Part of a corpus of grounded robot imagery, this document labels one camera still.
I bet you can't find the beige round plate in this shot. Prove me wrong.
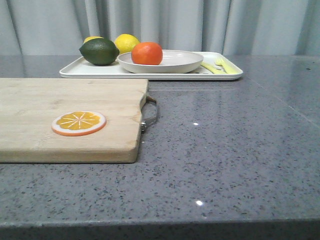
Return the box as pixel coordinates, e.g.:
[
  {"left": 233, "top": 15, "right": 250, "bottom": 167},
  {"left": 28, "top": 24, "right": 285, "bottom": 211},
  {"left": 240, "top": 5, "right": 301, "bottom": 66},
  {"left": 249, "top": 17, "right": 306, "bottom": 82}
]
[{"left": 117, "top": 50, "right": 204, "bottom": 74}]

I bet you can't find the orange fruit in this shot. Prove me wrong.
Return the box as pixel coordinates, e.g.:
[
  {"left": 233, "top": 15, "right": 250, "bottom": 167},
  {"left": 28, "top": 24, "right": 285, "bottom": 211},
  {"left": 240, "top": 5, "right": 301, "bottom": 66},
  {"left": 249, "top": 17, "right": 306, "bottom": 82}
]
[{"left": 131, "top": 42, "right": 163, "bottom": 65}]

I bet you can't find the white rectangular tray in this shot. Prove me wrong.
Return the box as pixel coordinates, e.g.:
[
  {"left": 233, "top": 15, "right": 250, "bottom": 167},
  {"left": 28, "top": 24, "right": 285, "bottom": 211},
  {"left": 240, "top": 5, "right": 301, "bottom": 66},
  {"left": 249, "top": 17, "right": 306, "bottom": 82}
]
[{"left": 59, "top": 50, "right": 244, "bottom": 81}]

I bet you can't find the yellow plastic knife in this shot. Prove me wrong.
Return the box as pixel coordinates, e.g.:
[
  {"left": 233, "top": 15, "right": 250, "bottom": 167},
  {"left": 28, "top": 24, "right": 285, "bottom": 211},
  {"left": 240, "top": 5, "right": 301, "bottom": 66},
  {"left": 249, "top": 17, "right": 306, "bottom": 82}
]
[{"left": 200, "top": 62, "right": 226, "bottom": 75}]

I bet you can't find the orange slice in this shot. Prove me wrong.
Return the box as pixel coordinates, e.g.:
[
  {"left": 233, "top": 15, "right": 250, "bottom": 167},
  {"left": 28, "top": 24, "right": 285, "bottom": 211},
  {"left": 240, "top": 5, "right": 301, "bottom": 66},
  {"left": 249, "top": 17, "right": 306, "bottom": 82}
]
[{"left": 51, "top": 110, "right": 107, "bottom": 137}]

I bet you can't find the yellow plastic fork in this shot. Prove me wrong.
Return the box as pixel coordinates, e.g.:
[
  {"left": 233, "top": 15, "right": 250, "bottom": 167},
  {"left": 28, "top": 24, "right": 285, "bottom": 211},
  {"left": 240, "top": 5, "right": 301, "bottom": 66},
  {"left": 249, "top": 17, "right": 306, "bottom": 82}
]
[{"left": 215, "top": 58, "right": 238, "bottom": 74}]

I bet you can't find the yellow lemon right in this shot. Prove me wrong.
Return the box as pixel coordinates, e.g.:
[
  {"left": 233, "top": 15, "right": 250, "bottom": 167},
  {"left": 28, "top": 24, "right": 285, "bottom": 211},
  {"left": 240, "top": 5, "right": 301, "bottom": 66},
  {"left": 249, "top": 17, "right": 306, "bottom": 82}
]
[{"left": 114, "top": 33, "right": 140, "bottom": 55}]

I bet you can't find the green lime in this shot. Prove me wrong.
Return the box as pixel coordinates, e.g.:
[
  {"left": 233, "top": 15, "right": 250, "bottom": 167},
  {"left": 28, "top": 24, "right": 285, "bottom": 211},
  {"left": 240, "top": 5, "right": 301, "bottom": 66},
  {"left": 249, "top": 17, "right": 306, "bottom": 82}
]
[{"left": 79, "top": 38, "right": 120, "bottom": 66}]

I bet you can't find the yellow lemon behind lime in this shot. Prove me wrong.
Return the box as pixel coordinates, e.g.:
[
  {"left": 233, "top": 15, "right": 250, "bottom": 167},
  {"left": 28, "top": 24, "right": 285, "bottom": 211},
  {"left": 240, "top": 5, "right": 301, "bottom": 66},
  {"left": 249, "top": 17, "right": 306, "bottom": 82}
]
[{"left": 83, "top": 36, "right": 103, "bottom": 44}]

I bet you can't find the wooden cutting board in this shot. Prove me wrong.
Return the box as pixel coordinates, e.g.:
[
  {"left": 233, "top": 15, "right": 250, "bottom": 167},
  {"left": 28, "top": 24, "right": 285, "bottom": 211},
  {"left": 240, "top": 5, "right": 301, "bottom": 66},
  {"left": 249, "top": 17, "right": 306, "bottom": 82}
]
[{"left": 0, "top": 78, "right": 148, "bottom": 163}]

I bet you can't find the grey curtain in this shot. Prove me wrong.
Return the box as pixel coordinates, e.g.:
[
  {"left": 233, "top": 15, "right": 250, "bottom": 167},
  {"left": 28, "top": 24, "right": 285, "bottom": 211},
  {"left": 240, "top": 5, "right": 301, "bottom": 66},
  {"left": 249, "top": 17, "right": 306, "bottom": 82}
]
[{"left": 0, "top": 0, "right": 320, "bottom": 56}]

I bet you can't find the metal cutting board handle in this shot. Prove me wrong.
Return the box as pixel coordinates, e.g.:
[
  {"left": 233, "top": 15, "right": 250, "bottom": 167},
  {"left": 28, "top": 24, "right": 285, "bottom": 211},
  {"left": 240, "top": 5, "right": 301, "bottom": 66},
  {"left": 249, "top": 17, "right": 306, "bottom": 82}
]
[{"left": 140, "top": 95, "right": 159, "bottom": 133}]

